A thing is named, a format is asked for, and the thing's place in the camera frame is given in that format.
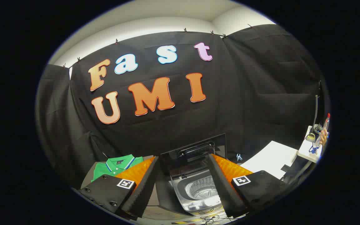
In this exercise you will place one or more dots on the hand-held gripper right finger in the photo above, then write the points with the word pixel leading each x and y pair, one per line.
pixel 225 190

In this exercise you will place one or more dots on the grey side table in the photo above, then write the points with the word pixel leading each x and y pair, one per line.
pixel 87 178

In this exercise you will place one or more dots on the silver washing machine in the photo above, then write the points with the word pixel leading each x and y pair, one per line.
pixel 198 187

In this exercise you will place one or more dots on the black backdrop cloth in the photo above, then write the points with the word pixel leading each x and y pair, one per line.
pixel 245 93

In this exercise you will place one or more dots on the green polo shirt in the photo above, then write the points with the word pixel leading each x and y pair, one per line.
pixel 112 165

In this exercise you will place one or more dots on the yellow grey device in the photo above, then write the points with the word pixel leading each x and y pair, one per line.
pixel 311 136

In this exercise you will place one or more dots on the clear bottle red cap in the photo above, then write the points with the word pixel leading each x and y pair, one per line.
pixel 326 123

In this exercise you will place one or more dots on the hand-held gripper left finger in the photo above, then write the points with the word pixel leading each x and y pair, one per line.
pixel 142 190

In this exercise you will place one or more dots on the white table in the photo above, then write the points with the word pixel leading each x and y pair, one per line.
pixel 270 159

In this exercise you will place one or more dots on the grey metal pole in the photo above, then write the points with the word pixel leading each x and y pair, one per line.
pixel 316 109

